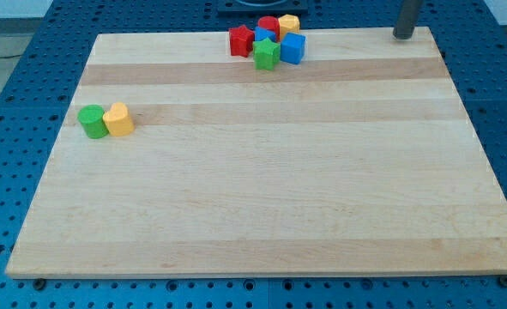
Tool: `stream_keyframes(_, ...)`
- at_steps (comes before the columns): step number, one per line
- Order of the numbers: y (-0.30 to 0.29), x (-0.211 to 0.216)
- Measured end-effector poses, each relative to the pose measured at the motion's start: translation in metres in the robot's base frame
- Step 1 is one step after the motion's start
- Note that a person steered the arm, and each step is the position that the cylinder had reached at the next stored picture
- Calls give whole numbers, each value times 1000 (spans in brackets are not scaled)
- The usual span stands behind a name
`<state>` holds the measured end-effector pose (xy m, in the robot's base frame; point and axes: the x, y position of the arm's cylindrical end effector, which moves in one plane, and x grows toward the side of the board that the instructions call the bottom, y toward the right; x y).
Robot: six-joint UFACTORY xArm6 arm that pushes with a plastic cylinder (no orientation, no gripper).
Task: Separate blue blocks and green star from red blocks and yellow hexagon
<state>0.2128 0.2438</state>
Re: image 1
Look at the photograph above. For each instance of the green star block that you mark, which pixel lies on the green star block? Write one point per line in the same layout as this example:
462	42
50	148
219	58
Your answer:
266	54

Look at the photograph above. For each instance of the red star block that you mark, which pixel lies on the red star block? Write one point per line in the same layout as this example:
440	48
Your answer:
241	41

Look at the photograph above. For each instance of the yellow hexagon block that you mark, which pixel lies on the yellow hexagon block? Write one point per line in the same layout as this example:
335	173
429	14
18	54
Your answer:
288	24

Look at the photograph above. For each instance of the wooden board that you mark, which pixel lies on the wooden board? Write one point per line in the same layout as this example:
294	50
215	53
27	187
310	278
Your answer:
360	161

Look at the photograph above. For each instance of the blue cube block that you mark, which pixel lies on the blue cube block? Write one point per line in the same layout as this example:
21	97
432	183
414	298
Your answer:
293	48

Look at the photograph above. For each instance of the small blue block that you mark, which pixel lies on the small blue block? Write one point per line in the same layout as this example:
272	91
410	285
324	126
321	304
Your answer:
261	33

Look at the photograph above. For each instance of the red cylinder block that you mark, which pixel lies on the red cylinder block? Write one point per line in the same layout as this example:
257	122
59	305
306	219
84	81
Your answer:
270	23

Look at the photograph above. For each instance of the yellow heart block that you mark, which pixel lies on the yellow heart block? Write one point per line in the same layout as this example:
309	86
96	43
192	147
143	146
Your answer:
118	120

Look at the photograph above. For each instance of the green cylinder block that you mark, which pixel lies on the green cylinder block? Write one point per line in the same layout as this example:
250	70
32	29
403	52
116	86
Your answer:
91	119

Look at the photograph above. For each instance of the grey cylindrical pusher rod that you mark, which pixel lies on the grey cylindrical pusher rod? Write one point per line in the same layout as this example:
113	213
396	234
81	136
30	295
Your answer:
407	19

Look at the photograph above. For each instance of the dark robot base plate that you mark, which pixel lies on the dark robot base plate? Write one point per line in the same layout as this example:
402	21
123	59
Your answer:
228	7

